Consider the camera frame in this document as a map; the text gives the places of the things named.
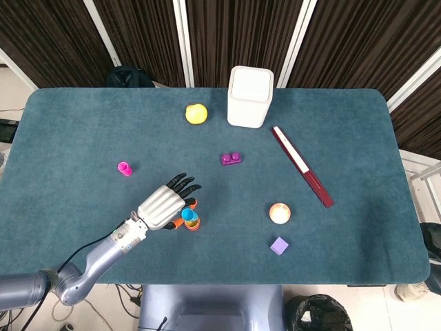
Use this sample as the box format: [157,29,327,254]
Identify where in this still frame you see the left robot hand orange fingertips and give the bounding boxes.
[136,172,203,231]

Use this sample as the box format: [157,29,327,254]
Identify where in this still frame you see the purple building block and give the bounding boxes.
[220,152,244,168]

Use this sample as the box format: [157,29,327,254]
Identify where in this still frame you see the yellow ball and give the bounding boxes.
[185,103,209,125]

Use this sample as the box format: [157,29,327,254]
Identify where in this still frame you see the blue-grey robot torso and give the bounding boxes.
[139,284,286,331]

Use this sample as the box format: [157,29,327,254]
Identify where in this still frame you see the teal table mat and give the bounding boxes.
[0,88,431,285]

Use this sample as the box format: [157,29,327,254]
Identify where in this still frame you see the peach wooden ball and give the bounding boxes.
[269,202,292,225]

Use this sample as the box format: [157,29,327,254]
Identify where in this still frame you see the lilac cube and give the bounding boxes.
[269,236,290,257]

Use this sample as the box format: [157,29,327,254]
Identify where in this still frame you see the black office chair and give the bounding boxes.
[105,66,156,89]

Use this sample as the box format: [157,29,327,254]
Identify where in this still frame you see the white square bin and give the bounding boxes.
[227,65,275,130]

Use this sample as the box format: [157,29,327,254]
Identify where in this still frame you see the long maroon box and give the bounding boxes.
[271,126,336,210]

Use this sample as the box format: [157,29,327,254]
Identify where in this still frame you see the black floor device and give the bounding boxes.
[0,119,19,143]

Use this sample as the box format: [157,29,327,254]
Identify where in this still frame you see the black trash bin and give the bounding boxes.
[285,294,353,331]

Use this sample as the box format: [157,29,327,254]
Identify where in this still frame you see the beige cloth bundle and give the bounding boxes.
[394,282,430,301]

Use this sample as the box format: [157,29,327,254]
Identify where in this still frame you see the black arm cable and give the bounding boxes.
[30,231,118,331]

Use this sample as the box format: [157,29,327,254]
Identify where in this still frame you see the black floor cable bundle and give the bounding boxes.
[0,283,143,331]

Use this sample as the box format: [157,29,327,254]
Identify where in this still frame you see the thin black torso wire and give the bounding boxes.
[137,316,169,331]

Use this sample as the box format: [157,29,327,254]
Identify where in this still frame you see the grey floor cable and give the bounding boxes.
[51,296,139,325]

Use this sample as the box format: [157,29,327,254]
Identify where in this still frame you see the white partition frame post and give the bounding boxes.
[172,0,196,88]
[277,0,318,89]
[82,0,122,68]
[0,48,38,90]
[387,54,441,113]

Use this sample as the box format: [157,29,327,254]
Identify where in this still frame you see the white metal frame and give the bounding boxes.
[399,150,441,221]

